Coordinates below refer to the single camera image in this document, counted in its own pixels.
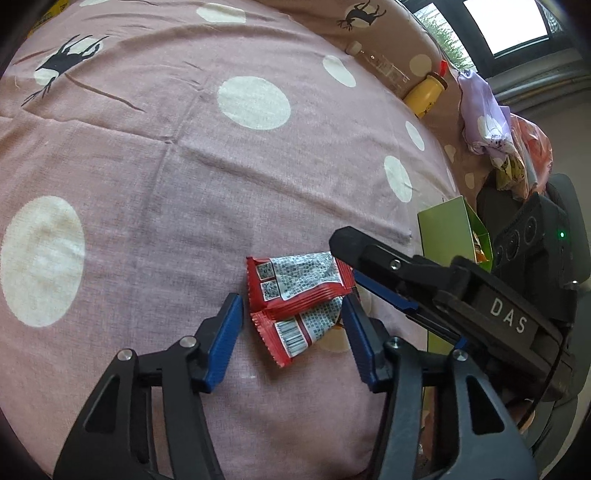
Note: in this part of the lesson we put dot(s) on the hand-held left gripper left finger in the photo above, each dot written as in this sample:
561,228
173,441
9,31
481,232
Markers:
224,341

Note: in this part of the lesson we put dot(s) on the yellow patterned cloth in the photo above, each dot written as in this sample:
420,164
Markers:
510,173

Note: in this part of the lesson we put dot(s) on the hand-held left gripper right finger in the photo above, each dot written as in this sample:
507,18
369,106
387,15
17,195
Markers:
364,341

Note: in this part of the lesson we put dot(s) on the clear plastic bottle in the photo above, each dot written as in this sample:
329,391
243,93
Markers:
383,67

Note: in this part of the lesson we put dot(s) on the pink dotted pillow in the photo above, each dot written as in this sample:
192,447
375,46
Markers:
397,32

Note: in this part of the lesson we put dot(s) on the orange plastic bag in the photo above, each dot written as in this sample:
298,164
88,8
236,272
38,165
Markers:
538,147

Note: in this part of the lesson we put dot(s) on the red white snack packet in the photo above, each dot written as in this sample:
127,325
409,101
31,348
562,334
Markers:
300,277
300,332

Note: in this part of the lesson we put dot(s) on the window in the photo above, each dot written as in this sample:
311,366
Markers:
508,23

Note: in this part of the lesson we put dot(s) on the lilac cloth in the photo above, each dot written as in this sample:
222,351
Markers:
482,110

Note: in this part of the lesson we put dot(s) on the green cardboard box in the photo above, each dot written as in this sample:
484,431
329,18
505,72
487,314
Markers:
443,230

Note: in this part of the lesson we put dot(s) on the orange snack packet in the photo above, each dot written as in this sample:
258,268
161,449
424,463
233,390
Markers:
482,249

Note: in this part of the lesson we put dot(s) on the yellow bottle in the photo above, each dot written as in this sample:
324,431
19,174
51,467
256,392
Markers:
422,94

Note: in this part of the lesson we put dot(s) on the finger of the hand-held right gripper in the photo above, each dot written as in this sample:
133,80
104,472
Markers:
383,263
443,327

